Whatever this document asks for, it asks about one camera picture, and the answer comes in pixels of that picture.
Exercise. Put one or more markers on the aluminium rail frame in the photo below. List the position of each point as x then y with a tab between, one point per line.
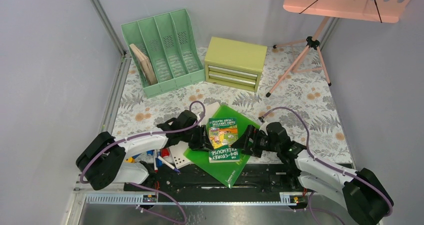
95	51

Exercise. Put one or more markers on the white blue marker pen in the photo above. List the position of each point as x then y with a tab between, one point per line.
172	167

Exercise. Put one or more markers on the red black stamp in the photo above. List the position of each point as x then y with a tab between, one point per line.
164	153

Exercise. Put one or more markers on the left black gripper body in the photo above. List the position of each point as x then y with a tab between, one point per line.
195	138

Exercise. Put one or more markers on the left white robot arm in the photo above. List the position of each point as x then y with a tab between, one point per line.
103	162

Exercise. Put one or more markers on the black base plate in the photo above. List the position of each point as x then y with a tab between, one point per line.
256	183

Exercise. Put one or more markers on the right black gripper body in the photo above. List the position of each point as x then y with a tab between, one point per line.
266	143

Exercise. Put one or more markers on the mint green file organizer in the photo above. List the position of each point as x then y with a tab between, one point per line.
168	41

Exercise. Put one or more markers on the green Treehouse book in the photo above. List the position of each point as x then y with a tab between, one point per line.
222	133

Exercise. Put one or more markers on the floral table mat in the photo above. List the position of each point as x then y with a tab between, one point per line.
302	103

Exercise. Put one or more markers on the white perforated board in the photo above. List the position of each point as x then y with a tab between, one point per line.
177	151

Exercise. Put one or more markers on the white red marker pen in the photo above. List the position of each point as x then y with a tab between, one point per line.
155	163

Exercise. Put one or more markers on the purple cartoon book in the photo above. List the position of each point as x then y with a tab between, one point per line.
145	63

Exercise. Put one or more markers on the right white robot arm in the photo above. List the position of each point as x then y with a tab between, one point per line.
359	192

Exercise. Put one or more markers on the yellow-green drawer cabinet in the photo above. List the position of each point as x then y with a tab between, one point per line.
234	64

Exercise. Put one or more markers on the pink music stand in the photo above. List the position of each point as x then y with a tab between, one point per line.
382	11

